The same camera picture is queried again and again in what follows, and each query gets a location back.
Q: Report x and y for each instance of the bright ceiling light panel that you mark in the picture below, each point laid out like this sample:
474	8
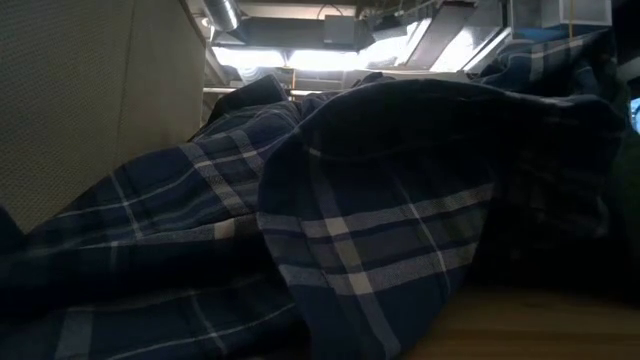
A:
300	59

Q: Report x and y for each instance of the beige fabric storage bin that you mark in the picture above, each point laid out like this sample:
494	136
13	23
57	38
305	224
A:
75	100

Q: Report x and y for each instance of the blue plaid shirt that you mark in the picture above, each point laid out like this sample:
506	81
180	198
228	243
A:
375	225

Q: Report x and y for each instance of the silver round ventilation duct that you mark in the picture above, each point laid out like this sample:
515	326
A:
222	12

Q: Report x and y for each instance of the grey rectangular ceiling duct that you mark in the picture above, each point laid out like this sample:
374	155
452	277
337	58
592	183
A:
450	35

